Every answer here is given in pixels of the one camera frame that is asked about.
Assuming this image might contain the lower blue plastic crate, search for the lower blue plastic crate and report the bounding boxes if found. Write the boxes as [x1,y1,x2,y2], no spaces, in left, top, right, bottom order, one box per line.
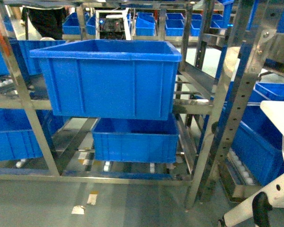
[92,113,179,163]

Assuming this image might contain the large blue plastic crate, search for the large blue plastic crate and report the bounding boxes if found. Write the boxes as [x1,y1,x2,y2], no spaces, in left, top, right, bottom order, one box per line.
[30,39,182,121]

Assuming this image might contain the person in black trousers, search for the person in black trousers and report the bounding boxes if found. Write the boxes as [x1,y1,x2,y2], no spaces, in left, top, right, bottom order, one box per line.
[21,7,67,40]

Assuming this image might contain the electronics cart with wires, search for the electronics cart with wires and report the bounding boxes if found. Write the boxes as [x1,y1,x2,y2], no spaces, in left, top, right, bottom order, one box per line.
[95,8,132,40]

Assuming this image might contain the stainless steel shelf frame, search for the stainless steel shelf frame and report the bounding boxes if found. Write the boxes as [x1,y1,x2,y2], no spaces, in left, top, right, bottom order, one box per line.
[0,0,282,209]

